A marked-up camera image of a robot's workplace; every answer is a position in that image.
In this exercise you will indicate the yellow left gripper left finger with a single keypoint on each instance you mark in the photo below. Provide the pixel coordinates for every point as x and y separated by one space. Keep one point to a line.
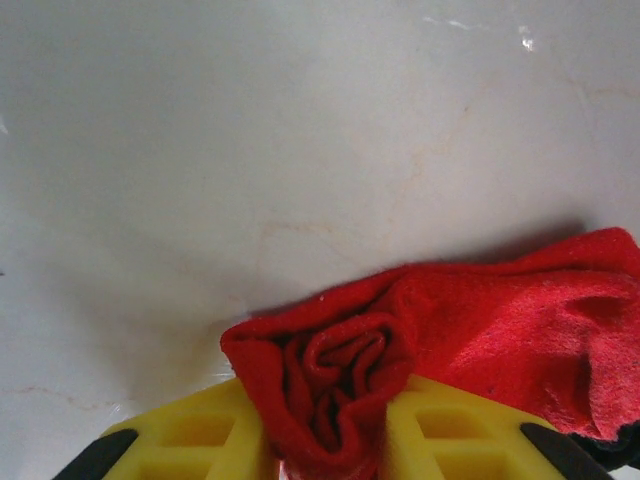
150 450

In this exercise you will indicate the red sock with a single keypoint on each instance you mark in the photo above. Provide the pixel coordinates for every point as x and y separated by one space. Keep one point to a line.
500 325

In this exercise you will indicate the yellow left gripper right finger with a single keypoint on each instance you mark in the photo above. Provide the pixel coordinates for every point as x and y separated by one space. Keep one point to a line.
500 465

